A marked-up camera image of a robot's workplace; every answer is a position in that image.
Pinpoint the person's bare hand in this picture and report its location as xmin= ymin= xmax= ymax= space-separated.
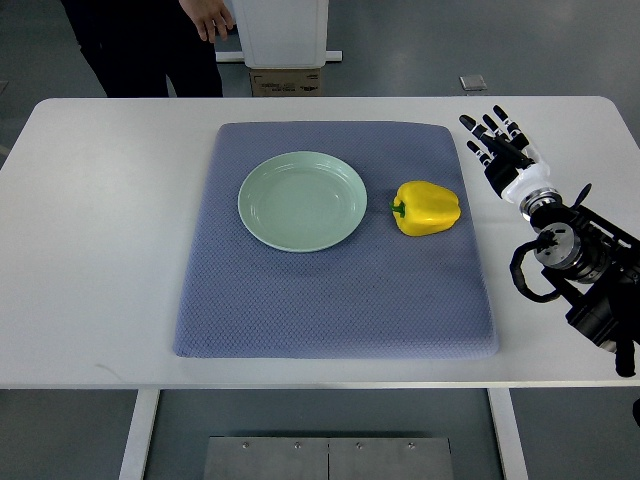
xmin=179 ymin=0 xmax=235 ymax=43

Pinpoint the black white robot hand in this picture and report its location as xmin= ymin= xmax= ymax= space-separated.
xmin=459 ymin=105 xmax=556 ymax=209

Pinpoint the yellow bell pepper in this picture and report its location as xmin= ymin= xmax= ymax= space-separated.
xmin=390 ymin=180 xmax=461 ymax=237

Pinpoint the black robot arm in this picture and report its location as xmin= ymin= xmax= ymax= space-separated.
xmin=509 ymin=185 xmax=639 ymax=378

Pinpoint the small grey floor plate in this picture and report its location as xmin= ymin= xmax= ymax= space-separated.
xmin=459 ymin=74 xmax=488 ymax=92

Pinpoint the light green plate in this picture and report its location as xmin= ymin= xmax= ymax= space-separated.
xmin=237 ymin=151 xmax=368 ymax=253

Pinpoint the white machine column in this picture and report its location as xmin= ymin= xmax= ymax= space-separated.
xmin=216 ymin=0 xmax=343 ymax=69

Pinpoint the person in dark clothes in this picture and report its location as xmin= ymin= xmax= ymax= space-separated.
xmin=62 ymin=1 xmax=223 ymax=98

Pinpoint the brown cardboard box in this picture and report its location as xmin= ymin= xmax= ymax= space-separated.
xmin=249 ymin=69 xmax=322 ymax=97

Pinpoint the blue textured mat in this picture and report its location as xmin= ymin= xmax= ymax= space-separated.
xmin=172 ymin=121 xmax=500 ymax=360

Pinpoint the right white table leg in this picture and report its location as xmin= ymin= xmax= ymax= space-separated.
xmin=487 ymin=388 xmax=529 ymax=480

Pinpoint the white table leg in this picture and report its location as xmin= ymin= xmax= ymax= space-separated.
xmin=487 ymin=388 xmax=529 ymax=480
xmin=118 ymin=389 xmax=160 ymax=480

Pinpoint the left white table leg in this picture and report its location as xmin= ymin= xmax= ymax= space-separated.
xmin=118 ymin=389 xmax=160 ymax=480

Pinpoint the metal base plate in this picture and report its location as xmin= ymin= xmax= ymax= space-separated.
xmin=203 ymin=437 xmax=454 ymax=479

